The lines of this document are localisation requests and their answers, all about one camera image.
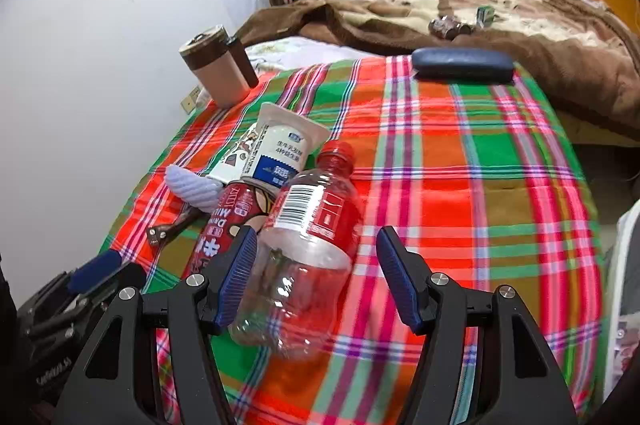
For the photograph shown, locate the plaid tablecloth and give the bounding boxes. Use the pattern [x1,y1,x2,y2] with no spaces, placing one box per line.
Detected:
[97,55,606,425]

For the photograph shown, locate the clear plastic bottle red label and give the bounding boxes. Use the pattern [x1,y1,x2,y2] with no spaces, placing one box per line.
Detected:
[227,141,366,362]

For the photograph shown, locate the wall socket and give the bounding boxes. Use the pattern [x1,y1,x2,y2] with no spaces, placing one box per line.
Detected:
[180,86,203,114]

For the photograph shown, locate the brown patterned blanket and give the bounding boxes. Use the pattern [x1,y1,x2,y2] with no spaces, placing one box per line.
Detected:
[235,0,640,146]

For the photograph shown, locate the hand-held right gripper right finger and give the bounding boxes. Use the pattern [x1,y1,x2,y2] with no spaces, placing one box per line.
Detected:
[375,226,576,425]

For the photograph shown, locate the white foam fruit net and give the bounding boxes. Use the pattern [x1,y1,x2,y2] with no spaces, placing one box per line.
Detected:
[167,164,222,213]

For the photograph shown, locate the white bed sheet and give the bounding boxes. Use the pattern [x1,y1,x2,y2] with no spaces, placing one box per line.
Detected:
[245,36,376,73]

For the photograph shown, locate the beige mug with brown band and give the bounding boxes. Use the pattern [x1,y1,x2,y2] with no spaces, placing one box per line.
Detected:
[179,25,260,110]

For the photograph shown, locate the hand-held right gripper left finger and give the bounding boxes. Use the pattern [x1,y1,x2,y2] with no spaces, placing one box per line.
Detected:
[65,225,258,425]

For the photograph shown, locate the dark blue glasses case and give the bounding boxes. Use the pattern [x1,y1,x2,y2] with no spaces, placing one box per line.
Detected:
[411,46,516,84]

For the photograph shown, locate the red milk drink can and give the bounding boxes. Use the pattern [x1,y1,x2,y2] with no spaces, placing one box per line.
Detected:
[181,182,281,296]

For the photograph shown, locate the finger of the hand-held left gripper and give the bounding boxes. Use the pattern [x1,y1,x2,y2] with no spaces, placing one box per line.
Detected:
[82,261,149,306]
[69,251,125,298]

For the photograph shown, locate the pack of small cans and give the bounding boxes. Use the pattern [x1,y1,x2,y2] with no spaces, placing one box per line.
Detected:
[429,17,473,40]

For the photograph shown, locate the white yogurt bottle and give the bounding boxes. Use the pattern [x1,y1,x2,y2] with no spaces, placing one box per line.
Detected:
[207,101,332,190]

